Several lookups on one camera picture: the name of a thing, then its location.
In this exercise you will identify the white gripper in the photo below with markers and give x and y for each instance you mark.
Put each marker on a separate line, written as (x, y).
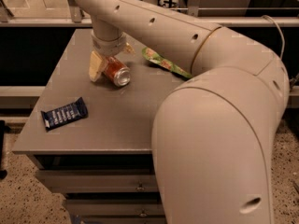
(107, 48)

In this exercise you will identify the red coke can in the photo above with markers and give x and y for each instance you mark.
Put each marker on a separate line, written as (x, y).
(117, 72)

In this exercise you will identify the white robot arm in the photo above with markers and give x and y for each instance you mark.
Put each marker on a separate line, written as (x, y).
(212, 136)

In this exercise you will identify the green chip bag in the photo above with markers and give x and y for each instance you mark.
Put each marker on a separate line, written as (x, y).
(154, 57)

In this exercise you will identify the blue snack bar wrapper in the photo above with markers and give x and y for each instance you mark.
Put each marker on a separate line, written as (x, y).
(65, 114)

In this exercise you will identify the grey drawer cabinet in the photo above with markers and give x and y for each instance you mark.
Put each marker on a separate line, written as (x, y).
(116, 135)

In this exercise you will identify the metal window railing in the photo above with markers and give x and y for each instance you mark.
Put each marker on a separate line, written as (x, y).
(231, 13)

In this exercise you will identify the top grey drawer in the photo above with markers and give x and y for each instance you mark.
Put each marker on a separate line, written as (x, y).
(98, 181)

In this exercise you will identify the grey drawer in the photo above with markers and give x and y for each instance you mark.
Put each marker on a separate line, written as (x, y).
(115, 208)
(98, 181)

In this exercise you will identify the lower grey drawer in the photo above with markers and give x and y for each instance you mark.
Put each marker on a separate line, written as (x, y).
(115, 208)

